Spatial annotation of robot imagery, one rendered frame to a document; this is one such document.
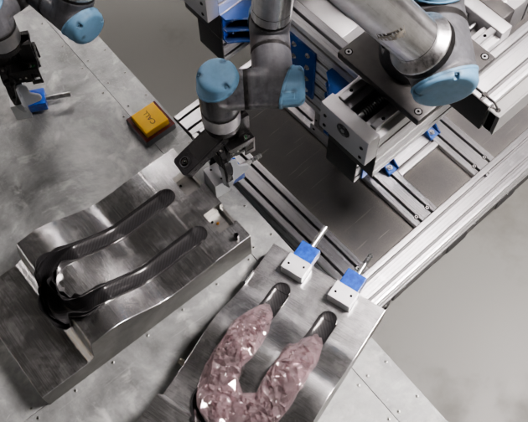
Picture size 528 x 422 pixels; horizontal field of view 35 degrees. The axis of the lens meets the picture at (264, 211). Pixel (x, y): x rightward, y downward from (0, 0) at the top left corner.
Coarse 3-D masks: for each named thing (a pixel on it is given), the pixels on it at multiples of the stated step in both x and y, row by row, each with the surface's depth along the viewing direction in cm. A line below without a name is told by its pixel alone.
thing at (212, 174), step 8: (248, 160) 180; (208, 168) 177; (216, 168) 177; (208, 176) 176; (216, 176) 176; (240, 176) 178; (208, 184) 180; (216, 184) 175; (216, 192) 177; (224, 192) 179
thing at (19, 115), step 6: (30, 90) 187; (36, 90) 187; (42, 90) 187; (42, 96) 187; (48, 96) 188; (54, 96) 188; (60, 96) 188; (66, 96) 188; (12, 102) 185; (36, 102) 186; (42, 102) 186; (12, 108) 185; (30, 108) 187; (36, 108) 187; (42, 108) 188; (48, 108) 188; (18, 114) 187; (24, 114) 188; (30, 114) 188
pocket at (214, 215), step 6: (210, 210) 169; (216, 210) 171; (222, 210) 170; (204, 216) 169; (210, 216) 171; (216, 216) 171; (222, 216) 171; (228, 216) 169; (210, 222) 170; (222, 222) 170; (228, 222) 170; (234, 222) 168; (216, 228) 170; (222, 228) 170
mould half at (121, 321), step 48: (144, 192) 171; (48, 240) 161; (144, 240) 166; (240, 240) 165; (0, 288) 165; (144, 288) 161; (192, 288) 166; (0, 336) 161; (48, 336) 160; (96, 336) 153; (48, 384) 156
